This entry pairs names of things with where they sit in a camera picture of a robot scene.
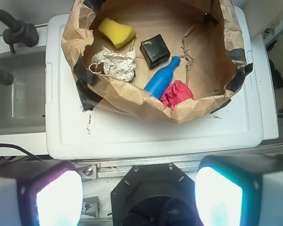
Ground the black cable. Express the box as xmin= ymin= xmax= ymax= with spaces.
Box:
xmin=0 ymin=143 xmax=42 ymax=161

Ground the blue plastic bottle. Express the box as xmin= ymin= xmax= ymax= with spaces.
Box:
xmin=144 ymin=56 xmax=181 ymax=99

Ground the brown paper bag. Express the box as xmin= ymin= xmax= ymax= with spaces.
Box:
xmin=61 ymin=0 xmax=253 ymax=123

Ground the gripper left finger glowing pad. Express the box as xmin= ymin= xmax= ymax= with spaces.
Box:
xmin=0 ymin=160 xmax=83 ymax=226

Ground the crumpled white paper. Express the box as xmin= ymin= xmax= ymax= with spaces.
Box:
xmin=88 ymin=46 xmax=136 ymax=82

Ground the yellow sponge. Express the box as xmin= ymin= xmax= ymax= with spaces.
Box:
xmin=98 ymin=18 xmax=136 ymax=49

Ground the white plastic bin lid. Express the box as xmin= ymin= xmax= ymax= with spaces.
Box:
xmin=45 ymin=14 xmax=264 ymax=160

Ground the crumpled red paper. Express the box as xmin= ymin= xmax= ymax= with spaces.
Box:
xmin=160 ymin=80 xmax=194 ymax=111

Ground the black faucet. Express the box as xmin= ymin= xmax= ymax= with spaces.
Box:
xmin=0 ymin=9 xmax=39 ymax=86

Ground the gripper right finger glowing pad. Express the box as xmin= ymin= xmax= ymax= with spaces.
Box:
xmin=195 ymin=154 xmax=283 ymax=226

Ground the grey sink basin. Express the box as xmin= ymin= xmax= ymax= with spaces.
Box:
xmin=0 ymin=46 xmax=46 ymax=135

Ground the black box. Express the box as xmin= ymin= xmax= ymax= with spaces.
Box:
xmin=140 ymin=34 xmax=170 ymax=69

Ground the aluminium frame rail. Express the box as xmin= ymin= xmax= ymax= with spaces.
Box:
xmin=73 ymin=143 xmax=283 ymax=181

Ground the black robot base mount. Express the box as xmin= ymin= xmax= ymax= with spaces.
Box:
xmin=110 ymin=164 xmax=202 ymax=226

